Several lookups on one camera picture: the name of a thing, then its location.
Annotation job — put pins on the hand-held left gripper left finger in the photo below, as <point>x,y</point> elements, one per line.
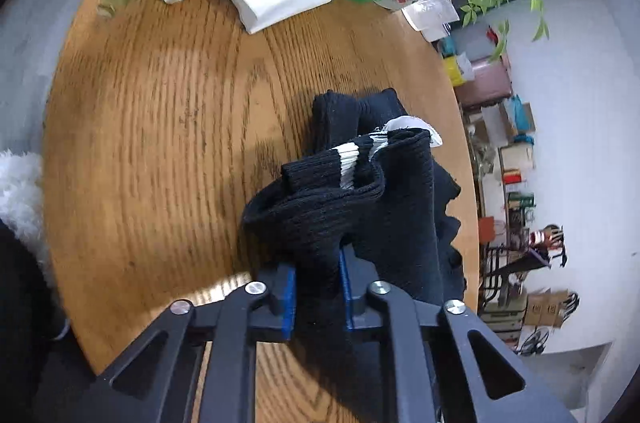
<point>287,300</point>

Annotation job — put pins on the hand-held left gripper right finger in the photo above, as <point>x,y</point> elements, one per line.
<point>346,298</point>

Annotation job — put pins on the black knitted garment white stripes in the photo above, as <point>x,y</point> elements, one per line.
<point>390,203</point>

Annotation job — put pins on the black hand cart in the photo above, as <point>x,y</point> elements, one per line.
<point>500,265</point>

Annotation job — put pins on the orange paper bag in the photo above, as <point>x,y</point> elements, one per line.
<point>487,229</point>

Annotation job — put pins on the olive green case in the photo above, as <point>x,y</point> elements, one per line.
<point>505,314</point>

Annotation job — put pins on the black floor fan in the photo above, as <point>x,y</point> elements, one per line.
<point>532,343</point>

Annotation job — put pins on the brown cardboard box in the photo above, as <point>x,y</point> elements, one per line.
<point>547,309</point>

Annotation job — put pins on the black red machine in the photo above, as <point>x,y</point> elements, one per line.
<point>549,237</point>

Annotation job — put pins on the beige flat box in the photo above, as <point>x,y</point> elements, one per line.
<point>515,160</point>

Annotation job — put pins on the yellow box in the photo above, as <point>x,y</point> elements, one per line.
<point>452,72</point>

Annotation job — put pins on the blue plastic bag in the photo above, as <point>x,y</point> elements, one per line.
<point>515,112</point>

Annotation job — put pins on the pink suitcase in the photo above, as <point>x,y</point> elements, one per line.
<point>484,82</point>

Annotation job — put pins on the person's black clothing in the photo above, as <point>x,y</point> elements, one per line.
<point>30,333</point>

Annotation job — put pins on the teal bag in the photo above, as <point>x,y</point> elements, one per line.
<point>446,46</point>

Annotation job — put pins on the white fluffy cloth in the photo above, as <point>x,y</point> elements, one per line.
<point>20,195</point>

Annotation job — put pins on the clear plastic packet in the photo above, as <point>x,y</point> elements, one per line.
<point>432,13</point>

